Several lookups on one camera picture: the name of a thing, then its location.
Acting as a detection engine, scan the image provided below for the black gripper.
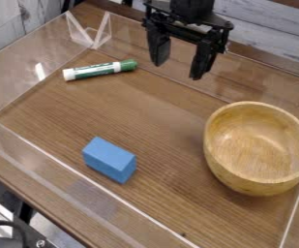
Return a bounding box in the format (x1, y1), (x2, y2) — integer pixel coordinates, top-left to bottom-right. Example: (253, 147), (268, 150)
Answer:
(144, 0), (236, 80)

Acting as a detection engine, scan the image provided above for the blue foam block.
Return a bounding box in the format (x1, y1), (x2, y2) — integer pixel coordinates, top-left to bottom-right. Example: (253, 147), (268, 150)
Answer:
(82, 137), (137, 184)

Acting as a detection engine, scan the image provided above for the brown wooden bowl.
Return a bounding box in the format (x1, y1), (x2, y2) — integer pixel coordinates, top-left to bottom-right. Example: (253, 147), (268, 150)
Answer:
(204, 101), (299, 197)

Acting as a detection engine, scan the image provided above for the green white marker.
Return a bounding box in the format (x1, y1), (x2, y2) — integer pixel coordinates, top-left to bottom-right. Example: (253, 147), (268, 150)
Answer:
(64, 59), (138, 81)

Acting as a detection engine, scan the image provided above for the clear acrylic triangular bracket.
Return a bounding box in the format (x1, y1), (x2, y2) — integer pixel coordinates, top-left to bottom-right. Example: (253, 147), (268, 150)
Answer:
(65, 12), (112, 50)

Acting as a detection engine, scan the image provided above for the clear acrylic tray wall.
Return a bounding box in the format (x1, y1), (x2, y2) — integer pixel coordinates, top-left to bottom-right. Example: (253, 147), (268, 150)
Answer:
(0, 123), (200, 248)

